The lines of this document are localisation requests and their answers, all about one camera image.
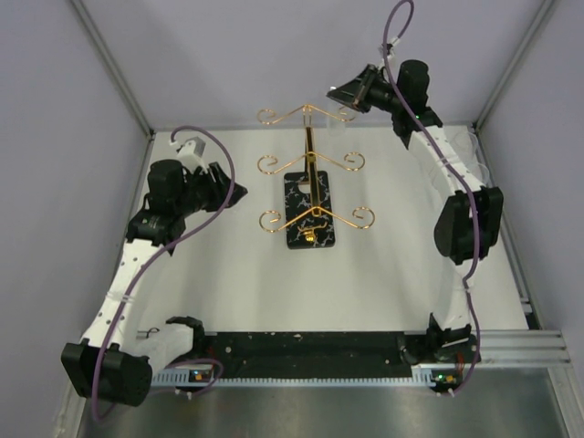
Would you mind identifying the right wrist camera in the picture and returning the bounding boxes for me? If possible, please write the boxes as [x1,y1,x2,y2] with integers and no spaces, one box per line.
[379,37,401,63]

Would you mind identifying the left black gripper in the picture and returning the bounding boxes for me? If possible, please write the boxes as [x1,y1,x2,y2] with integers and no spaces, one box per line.
[174,162,246,217]

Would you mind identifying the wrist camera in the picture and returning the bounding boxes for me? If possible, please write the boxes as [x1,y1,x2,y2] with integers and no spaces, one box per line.
[176,137,207,172]
[379,37,401,63]

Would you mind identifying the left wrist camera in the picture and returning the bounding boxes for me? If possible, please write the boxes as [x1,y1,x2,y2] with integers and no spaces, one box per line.
[176,137,207,172]

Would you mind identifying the clear wine glass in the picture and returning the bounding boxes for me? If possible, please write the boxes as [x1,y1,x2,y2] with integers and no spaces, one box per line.
[461,151,490,186]
[451,130,478,161]

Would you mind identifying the white slotted cable duct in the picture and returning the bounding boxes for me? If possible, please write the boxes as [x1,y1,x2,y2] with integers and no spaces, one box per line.
[151,366,456,390]

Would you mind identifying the ribbed champagne flute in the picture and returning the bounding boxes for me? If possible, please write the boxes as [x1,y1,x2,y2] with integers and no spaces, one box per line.
[326,101,354,137]

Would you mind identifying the gold wire wine glass rack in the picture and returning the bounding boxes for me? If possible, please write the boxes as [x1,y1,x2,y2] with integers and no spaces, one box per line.
[256,103,376,250]

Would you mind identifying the black mounting base plate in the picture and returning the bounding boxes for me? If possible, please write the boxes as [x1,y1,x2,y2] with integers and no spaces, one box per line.
[157,328,480,380]

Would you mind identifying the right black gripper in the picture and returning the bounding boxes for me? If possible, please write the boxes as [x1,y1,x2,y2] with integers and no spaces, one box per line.
[326,66,402,116]

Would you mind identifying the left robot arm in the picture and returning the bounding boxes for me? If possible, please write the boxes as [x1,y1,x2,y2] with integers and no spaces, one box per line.
[60,159,247,406]

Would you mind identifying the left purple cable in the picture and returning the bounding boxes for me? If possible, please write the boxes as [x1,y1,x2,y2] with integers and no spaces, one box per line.
[90,125,237,423]

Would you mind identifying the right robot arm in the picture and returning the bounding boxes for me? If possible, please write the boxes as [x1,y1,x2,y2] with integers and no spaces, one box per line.
[327,59,504,362]

